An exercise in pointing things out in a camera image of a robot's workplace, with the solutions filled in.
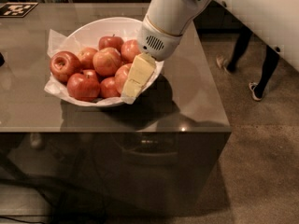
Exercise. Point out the black white fiducial marker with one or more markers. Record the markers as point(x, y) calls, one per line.
point(16, 9)

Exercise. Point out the red apple back right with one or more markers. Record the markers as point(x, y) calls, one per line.
point(129, 50)

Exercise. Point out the red yellow apple front right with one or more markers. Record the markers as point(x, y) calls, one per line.
point(121, 76)

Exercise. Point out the red apple centre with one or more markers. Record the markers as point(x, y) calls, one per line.
point(107, 61)

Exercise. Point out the red apple far left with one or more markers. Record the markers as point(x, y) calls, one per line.
point(64, 64)

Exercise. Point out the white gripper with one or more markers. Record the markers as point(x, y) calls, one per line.
point(156, 43)

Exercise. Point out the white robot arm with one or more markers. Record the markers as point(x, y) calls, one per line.
point(276, 22)

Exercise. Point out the white bowl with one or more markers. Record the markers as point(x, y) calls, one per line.
point(88, 36)

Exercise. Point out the person legs in black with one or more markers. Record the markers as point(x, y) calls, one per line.
point(249, 59)

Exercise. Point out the dark object at left edge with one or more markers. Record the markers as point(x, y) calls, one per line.
point(2, 59)

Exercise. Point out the white paper liner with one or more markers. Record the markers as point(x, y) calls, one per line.
point(54, 86)

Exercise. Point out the red apple front middle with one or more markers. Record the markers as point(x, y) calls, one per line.
point(108, 88)

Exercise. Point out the red apple back with stem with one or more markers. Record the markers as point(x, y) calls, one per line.
point(110, 42)

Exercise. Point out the red apple back left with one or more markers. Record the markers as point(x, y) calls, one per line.
point(86, 57)

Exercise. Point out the red apple front left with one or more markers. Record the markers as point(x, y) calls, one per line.
point(83, 87)

